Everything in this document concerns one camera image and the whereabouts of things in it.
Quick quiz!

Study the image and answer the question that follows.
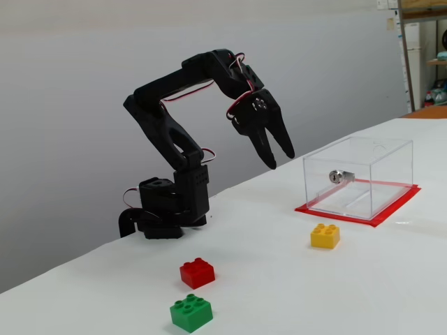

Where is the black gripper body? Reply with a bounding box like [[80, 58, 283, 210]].
[[228, 89, 282, 137]]

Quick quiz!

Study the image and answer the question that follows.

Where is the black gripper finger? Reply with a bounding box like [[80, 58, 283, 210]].
[[249, 126, 278, 171], [265, 110, 295, 160]]

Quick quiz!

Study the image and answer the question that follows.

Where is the yellow lego brick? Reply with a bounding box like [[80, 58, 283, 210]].
[[310, 223, 341, 250]]

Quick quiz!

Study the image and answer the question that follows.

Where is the silver box lock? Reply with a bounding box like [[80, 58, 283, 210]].
[[328, 170, 356, 185]]

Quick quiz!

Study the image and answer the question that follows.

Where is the transparent plastic box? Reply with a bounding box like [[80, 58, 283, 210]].
[[302, 135, 414, 221]]

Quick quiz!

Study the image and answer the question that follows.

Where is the red lego brick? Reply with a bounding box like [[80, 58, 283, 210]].
[[179, 257, 216, 290]]

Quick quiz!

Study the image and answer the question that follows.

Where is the green lego brick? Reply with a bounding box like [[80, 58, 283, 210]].
[[169, 293, 214, 333]]

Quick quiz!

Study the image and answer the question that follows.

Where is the red base mat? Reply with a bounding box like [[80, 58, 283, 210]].
[[295, 178, 422, 228]]

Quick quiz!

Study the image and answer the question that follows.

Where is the white cabinet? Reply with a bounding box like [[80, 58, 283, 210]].
[[404, 22, 424, 105]]

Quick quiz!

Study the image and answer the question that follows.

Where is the orange wooden table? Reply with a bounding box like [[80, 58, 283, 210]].
[[401, 104, 447, 120]]

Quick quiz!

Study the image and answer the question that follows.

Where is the black table clamp base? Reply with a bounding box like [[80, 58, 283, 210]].
[[118, 208, 184, 241]]

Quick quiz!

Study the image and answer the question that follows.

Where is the red white servo cable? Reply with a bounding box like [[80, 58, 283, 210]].
[[122, 187, 140, 210], [226, 52, 254, 121], [161, 81, 215, 103], [200, 147, 217, 165]]

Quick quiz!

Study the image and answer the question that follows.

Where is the metal shelf post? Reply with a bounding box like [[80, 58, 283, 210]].
[[397, 0, 416, 112]]

